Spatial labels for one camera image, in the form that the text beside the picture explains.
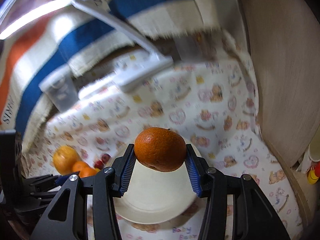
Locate clear plastic lidded container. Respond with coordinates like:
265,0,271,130
39,64,79,113

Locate small orange mandarin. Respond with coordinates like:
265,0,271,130
72,161,89,172

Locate large yellow pomelo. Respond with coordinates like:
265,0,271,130
53,145,80,176

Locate red hawthorn fruit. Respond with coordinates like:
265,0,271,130
94,160,104,170
101,153,111,164

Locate baby bear printed cloth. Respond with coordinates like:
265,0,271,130
23,58,303,239

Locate wooden chair back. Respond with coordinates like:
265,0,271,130
240,0,319,239

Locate yellow toy bottle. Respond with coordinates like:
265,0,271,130
307,162,320,185

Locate white desk lamp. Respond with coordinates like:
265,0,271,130
1,0,173,92

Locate cream ceramic plate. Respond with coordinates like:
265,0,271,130
104,139,203,225

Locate medium orange mandarin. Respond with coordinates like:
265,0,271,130
79,166,97,178

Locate striped Paris towel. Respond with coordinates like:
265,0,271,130
1,0,220,144

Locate large orange mandarin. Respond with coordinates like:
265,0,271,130
134,127,187,172

